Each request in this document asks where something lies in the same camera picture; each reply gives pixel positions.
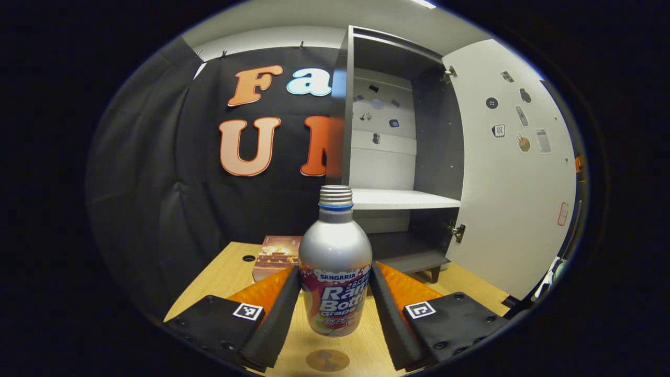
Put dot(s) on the silver bottle with colourful label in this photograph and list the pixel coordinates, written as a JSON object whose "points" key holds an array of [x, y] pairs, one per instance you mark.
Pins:
{"points": [[335, 251]]}

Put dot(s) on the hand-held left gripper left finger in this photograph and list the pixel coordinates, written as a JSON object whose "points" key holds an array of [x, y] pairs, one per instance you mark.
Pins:
{"points": [[280, 319]]}

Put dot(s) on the metal door hinge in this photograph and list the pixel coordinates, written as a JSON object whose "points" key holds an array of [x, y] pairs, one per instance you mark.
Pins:
{"points": [[449, 73], [458, 232]]}

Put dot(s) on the gray cabinet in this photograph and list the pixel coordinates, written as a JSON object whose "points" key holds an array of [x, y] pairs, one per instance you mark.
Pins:
{"points": [[437, 146]]}

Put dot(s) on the beige cabinet door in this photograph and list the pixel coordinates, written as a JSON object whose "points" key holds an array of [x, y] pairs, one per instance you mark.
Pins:
{"points": [[502, 209]]}

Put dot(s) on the ceiling light panel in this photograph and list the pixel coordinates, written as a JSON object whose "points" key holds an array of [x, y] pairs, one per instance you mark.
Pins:
{"points": [[424, 3]]}

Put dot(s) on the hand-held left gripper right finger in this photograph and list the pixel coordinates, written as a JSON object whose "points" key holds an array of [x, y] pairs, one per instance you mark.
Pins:
{"points": [[390, 319]]}

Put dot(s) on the white cabinet shelf board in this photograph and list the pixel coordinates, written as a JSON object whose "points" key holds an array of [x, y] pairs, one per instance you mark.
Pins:
{"points": [[398, 199]]}

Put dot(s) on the brown picture book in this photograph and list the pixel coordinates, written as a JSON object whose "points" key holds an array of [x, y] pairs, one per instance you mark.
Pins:
{"points": [[275, 256]]}

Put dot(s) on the black backdrop cloth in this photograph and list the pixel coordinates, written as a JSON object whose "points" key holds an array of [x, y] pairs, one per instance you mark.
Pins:
{"points": [[157, 183]]}

